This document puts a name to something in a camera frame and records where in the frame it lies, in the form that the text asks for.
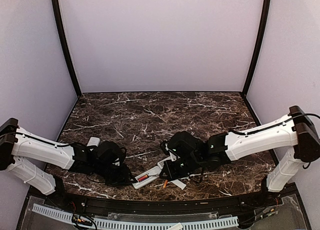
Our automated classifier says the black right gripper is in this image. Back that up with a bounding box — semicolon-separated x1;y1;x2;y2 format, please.
159;154;203;181

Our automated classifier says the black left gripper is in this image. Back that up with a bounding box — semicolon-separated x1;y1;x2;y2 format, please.
93;161;137;187

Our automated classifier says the white remote with buttons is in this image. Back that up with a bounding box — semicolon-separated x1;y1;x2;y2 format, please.
132;166;161;189

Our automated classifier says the orange battery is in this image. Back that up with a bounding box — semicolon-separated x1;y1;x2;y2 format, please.
162;179;168;189
137;174;149;182

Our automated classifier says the white battery cover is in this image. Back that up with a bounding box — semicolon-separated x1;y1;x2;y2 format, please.
167;222;183;230
171;179;186;190

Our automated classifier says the slim white remote with QR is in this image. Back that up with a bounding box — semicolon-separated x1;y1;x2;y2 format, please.
157;159;166;169

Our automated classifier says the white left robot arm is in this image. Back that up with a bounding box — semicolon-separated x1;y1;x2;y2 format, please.
0;118;137;208

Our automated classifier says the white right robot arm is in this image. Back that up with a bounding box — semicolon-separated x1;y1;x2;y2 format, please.
159;106;320;207

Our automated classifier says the white remote back side up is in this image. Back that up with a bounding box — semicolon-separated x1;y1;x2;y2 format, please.
87;137;101;146

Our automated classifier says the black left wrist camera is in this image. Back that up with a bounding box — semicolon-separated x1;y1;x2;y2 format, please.
96;141;127;166

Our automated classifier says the white slotted cable duct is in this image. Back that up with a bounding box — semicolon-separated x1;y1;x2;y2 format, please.
32;204;239;229

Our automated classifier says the black left frame post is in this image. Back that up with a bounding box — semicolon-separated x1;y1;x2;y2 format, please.
51;0;82;98

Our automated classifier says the black frame post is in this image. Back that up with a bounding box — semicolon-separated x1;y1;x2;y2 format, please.
241;0;271;98
51;0;82;98

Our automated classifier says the black right frame post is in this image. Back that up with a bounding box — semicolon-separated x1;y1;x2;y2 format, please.
241;0;271;98

